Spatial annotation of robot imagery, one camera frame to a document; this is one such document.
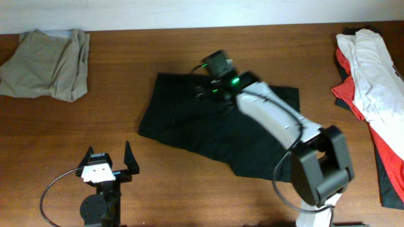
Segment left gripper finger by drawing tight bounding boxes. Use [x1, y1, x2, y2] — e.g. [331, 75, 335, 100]
[124, 141, 140, 175]
[78, 146, 94, 168]

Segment black shorts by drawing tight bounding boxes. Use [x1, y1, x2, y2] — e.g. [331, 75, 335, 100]
[138, 73, 285, 180]

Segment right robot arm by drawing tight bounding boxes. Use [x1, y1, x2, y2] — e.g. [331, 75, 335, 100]
[197, 50, 354, 226]

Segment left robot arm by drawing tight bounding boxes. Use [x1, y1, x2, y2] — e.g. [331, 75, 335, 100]
[76, 141, 140, 227]

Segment folded khaki trousers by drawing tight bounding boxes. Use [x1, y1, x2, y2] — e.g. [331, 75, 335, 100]
[1, 29, 90, 102]

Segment light blue folded garment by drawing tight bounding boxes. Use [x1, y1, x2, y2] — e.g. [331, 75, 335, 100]
[42, 30, 73, 39]

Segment white shirt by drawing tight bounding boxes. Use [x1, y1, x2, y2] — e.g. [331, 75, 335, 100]
[336, 29, 403, 156]

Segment red mesh garment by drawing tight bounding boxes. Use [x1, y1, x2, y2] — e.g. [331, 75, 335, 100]
[330, 47, 404, 204]

